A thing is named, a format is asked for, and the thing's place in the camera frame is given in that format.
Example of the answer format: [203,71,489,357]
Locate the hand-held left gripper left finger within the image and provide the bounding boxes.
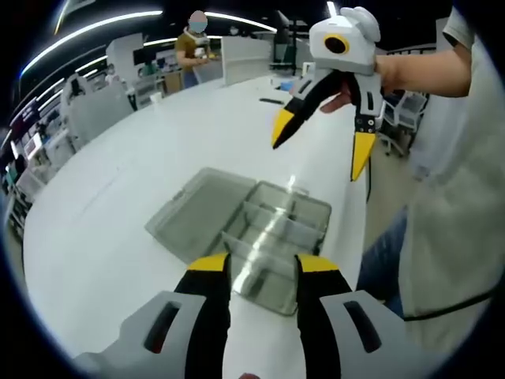
[115,253,233,379]

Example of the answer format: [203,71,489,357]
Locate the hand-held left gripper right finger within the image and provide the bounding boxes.
[294,254,414,379]

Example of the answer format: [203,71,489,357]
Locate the grey transparent guide fixture box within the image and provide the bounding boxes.
[144,167,333,317]

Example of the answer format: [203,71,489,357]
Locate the person's right hand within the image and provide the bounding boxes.
[319,80,353,115]

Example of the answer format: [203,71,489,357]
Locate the white office chair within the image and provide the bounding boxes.
[381,89,430,158]

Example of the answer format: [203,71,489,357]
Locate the person's blue jeans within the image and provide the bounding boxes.
[356,208,408,317]

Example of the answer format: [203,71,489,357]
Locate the white partition panel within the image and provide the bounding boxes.
[219,35,274,87]

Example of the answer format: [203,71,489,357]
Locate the black cable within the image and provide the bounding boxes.
[401,291,496,321]
[365,156,375,203]

